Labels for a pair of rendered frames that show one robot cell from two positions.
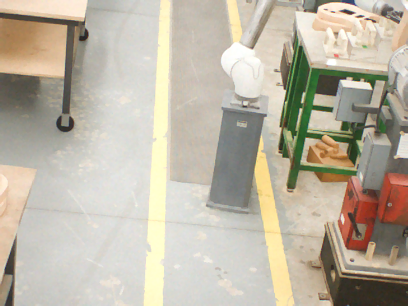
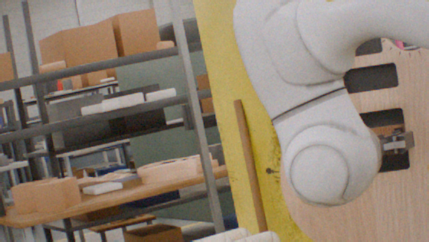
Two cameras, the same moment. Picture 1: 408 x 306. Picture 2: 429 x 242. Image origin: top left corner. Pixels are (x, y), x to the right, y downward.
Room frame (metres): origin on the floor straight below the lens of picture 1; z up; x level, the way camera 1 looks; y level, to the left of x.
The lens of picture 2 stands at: (5.73, -0.05, 1.43)
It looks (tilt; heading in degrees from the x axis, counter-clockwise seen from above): 3 degrees down; 246
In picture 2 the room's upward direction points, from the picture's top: 11 degrees counter-clockwise
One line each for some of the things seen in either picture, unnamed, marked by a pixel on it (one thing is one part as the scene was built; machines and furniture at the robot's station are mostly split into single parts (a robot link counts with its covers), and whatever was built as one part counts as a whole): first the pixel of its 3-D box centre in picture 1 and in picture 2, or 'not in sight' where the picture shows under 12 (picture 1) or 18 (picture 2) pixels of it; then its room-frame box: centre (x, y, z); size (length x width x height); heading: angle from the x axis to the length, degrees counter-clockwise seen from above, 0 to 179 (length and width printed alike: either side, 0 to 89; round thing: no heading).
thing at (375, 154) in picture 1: (378, 136); not in sight; (4.06, -0.98, 0.93); 0.15 x 0.10 x 0.55; 4
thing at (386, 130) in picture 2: not in sight; (378, 142); (4.92, -1.23, 1.28); 0.10 x 0.03 x 0.05; 135
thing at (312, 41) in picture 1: (336, 102); not in sight; (5.33, -0.96, 0.55); 0.62 x 0.58 x 0.76; 4
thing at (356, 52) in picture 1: (359, 47); not in sight; (5.28, -1.02, 0.98); 0.27 x 0.16 x 0.09; 3
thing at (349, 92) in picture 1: (357, 112); not in sight; (4.21, -0.88, 0.99); 0.24 x 0.21 x 0.26; 4
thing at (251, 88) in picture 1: (249, 75); not in sight; (4.83, -0.32, 0.87); 0.18 x 0.16 x 0.22; 25
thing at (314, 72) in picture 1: (302, 131); not in sight; (5.04, -0.73, 0.45); 0.05 x 0.05 x 0.90; 4
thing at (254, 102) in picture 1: (246, 98); not in sight; (4.80, -0.33, 0.73); 0.22 x 0.18 x 0.06; 176
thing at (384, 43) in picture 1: (385, 44); not in sight; (5.28, -1.17, 1.02); 0.27 x 0.15 x 0.17; 3
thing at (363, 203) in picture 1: (358, 209); not in sight; (4.06, -0.97, 0.49); 0.25 x 0.12 x 0.37; 4
